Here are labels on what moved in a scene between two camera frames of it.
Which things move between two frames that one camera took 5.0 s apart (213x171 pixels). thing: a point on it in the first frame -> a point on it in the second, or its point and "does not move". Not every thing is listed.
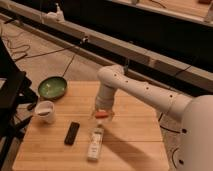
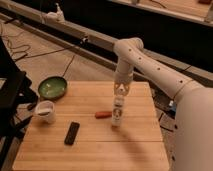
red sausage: [101, 115] does not move
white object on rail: [55, 17] does not move
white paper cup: [45, 110] does not move
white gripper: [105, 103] -> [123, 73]
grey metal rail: [105, 50] does not move
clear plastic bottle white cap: [95, 142] -> [117, 110]
